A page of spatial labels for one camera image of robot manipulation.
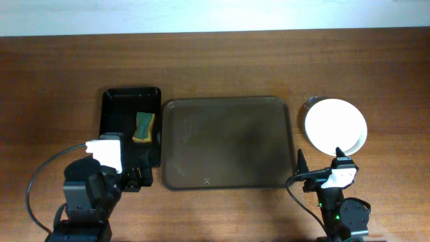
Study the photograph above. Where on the green and yellow sponge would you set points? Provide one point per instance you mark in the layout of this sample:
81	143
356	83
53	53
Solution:
144	127

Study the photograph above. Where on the black rectangular sponge tray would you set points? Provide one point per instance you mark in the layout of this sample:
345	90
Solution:
119	108

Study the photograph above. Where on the white plate with sauce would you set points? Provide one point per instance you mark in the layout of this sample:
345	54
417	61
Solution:
331	123

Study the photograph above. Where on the brown serving tray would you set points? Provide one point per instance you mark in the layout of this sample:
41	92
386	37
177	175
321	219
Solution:
226	143

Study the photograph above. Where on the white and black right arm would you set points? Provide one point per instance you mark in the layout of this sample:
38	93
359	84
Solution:
343	219

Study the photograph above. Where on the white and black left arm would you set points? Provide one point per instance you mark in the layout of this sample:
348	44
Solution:
92	191

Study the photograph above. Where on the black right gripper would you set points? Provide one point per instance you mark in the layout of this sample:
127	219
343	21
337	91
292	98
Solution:
316	182

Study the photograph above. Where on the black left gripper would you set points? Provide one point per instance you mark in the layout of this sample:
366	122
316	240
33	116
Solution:
135	173

